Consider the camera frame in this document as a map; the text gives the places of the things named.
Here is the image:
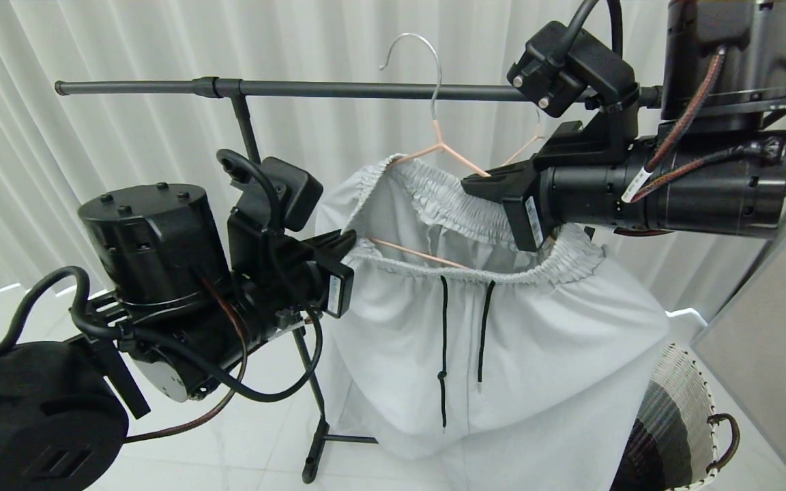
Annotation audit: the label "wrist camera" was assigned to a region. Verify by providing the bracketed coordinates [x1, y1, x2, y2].
[228, 157, 323, 253]
[507, 20, 639, 164]

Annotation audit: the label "black clothes rack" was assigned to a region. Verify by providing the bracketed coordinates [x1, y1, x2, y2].
[54, 76, 663, 485]

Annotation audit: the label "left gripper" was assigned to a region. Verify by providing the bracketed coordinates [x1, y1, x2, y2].
[132, 254, 356, 403]

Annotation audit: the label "white curtain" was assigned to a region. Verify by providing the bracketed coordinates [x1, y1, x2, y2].
[0, 0, 786, 321]

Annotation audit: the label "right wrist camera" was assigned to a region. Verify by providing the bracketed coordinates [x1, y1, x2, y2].
[507, 20, 639, 164]

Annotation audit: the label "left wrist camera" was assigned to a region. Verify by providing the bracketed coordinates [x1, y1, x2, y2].
[228, 157, 323, 253]

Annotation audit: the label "pink clothes hanger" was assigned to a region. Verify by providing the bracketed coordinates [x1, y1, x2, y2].
[369, 33, 557, 268]
[501, 102, 548, 168]

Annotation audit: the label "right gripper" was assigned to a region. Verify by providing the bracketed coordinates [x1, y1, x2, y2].
[502, 121, 786, 253]

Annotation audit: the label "white laundry basket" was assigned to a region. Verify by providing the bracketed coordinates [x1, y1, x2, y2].
[610, 343, 742, 491]

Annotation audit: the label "pale grey shorts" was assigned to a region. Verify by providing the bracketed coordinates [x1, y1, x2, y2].
[315, 153, 670, 491]

